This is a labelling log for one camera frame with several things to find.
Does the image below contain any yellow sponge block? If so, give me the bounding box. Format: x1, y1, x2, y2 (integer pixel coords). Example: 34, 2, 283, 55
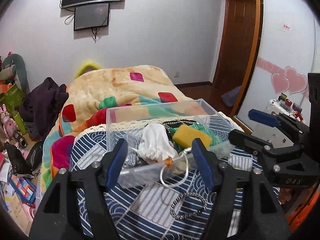
172, 124, 213, 148

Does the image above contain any black white braided cord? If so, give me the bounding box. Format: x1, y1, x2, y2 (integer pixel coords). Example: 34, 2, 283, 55
170, 192, 208, 221

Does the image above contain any clear plastic storage box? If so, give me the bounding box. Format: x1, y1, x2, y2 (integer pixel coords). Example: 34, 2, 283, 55
106, 99, 237, 188

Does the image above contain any white cloth drawstring pouch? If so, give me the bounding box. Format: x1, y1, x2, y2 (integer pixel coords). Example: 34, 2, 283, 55
137, 124, 178, 163

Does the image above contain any grey bag by door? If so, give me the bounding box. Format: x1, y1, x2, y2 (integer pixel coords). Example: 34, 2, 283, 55
221, 86, 241, 107

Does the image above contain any black plastic bag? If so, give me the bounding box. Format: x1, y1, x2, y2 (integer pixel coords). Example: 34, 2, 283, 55
4, 141, 44, 179

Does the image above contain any blue white patterned tablecloth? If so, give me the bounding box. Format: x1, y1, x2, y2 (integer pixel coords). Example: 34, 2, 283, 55
67, 114, 281, 240

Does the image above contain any green cylinder bottle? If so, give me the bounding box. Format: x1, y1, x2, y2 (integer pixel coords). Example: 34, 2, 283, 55
12, 111, 27, 135

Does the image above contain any pink rabbit figurine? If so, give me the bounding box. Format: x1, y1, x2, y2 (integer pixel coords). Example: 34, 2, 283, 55
1, 104, 18, 147

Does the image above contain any dark purple clothing heap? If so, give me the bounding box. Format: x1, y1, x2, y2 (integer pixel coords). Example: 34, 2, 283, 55
19, 77, 69, 140

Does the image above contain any brown wooden door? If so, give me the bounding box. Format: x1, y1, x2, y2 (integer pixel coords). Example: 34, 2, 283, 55
210, 0, 261, 116

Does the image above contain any beige fleece patchwork blanket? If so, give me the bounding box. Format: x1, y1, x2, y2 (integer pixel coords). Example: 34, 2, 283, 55
41, 65, 190, 193

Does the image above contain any green cardboard box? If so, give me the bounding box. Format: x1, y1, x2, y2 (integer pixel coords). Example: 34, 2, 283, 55
1, 84, 25, 114

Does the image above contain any grey plush dinosaur toy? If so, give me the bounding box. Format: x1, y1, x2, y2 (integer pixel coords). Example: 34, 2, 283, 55
1, 54, 29, 93

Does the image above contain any yellow fuzzy cushion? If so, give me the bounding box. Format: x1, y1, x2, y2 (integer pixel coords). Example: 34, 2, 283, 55
74, 60, 102, 79

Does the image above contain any pink heart wall sticker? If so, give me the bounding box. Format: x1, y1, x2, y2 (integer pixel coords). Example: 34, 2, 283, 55
271, 66, 308, 95

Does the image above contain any small black wall monitor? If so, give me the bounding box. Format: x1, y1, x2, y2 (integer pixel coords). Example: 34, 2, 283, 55
74, 3, 111, 31

